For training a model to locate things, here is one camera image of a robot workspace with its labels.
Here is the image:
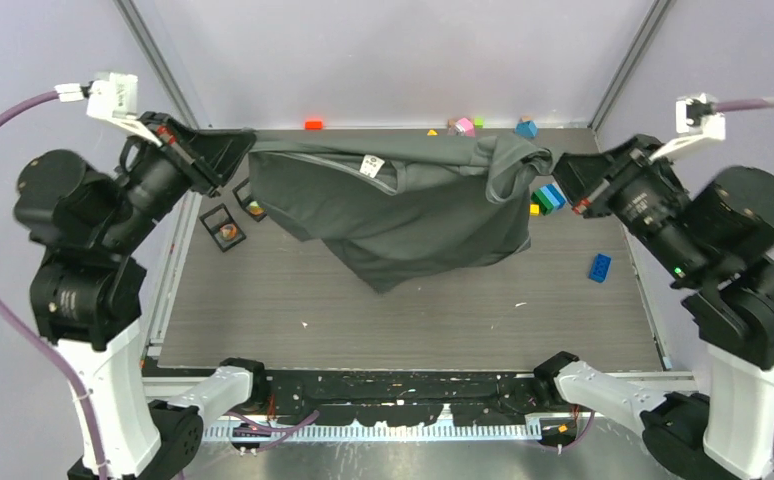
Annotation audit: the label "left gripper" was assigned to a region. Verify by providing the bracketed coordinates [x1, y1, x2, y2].
[98, 108, 256, 251]

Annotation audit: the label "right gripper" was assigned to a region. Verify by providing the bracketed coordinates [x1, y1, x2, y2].
[538, 127, 704, 277]

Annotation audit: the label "grey t-shirt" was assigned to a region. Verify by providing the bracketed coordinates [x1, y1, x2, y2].
[247, 133, 560, 293]

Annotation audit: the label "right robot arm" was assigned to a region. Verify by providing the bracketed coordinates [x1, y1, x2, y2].
[533, 135, 774, 479]

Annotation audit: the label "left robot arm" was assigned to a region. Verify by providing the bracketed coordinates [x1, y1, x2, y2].
[14, 112, 270, 479]

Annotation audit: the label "black brooch box far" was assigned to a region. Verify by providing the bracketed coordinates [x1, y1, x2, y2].
[232, 177, 267, 222]

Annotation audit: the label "black brooch box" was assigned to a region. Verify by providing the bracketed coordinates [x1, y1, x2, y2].
[199, 203, 247, 253]
[232, 177, 267, 222]

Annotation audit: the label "black brooch box near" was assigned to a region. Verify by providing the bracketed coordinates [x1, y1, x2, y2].
[199, 203, 247, 253]

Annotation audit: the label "stacked blue green bricks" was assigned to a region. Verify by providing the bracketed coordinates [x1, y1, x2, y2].
[531, 183, 568, 216]

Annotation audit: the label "blue triangular block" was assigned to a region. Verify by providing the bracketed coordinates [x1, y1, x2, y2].
[514, 116, 539, 139]

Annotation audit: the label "blue flat brick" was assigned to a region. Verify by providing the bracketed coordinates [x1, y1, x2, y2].
[588, 253, 612, 283]

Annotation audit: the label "pink metronome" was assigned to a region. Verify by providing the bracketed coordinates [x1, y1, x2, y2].
[448, 117, 475, 137]

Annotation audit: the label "red block by wall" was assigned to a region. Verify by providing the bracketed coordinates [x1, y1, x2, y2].
[304, 118, 324, 130]

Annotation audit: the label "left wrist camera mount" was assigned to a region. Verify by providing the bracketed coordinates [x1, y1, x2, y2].
[54, 72, 162, 146]

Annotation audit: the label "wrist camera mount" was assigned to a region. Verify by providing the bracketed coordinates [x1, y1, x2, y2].
[54, 72, 162, 146]
[649, 93, 726, 162]

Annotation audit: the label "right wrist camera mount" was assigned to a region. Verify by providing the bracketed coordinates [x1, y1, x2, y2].
[649, 93, 726, 162]

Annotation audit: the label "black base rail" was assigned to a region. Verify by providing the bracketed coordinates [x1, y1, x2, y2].
[246, 370, 591, 441]

